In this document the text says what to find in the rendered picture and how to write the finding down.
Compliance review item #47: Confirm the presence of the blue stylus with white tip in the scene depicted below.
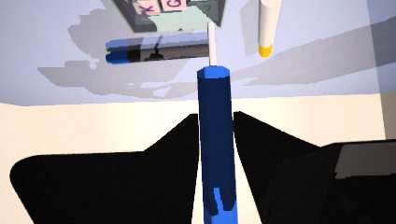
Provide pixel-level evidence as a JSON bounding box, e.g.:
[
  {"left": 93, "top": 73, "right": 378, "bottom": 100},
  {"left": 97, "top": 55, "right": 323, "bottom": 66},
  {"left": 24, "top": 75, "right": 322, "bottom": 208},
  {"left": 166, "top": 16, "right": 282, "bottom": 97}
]
[{"left": 197, "top": 21, "right": 238, "bottom": 224}]

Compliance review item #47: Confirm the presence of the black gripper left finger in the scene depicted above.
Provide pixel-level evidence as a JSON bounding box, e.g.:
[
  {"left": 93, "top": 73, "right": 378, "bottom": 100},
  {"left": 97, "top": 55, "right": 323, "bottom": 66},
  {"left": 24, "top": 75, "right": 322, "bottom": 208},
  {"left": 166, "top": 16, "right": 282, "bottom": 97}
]
[{"left": 9, "top": 113, "right": 200, "bottom": 224}]

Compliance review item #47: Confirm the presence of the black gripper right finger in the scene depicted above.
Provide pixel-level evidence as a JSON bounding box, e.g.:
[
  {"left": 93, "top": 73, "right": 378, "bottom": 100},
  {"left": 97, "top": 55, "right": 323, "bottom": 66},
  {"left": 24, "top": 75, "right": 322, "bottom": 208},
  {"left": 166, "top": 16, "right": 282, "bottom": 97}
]
[{"left": 233, "top": 111, "right": 396, "bottom": 224}]

